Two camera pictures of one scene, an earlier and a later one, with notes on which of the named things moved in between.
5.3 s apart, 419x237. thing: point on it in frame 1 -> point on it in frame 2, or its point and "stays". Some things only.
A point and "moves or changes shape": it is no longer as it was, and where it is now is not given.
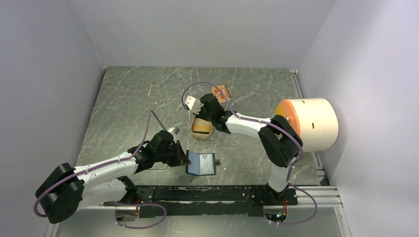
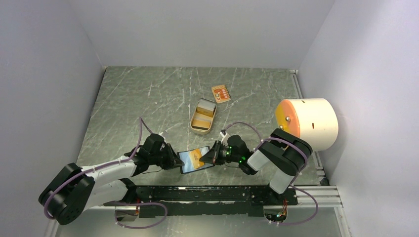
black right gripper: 200,114 -> 208,157
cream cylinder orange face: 316,120 stays
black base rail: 215,201 stays
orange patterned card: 222,93 stays
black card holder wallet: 203,164 moves or changes shape
